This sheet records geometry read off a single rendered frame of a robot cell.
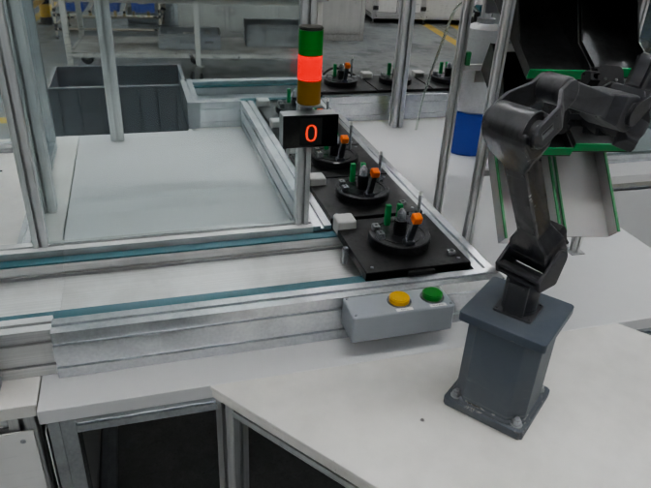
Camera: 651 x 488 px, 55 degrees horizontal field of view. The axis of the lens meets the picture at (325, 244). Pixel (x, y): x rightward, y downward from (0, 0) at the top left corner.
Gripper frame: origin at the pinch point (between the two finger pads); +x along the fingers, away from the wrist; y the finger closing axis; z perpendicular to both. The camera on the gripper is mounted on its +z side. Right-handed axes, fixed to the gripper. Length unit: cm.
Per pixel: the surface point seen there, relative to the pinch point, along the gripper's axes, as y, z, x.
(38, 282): 105, -37, 17
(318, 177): 43, -20, 52
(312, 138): 48, -7, 22
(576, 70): -2.9, 8.1, 8.8
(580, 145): -9.3, -7.2, 15.4
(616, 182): -64, -27, 88
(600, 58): -12.1, 10.8, 17.2
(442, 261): 20.1, -32.0, 12.9
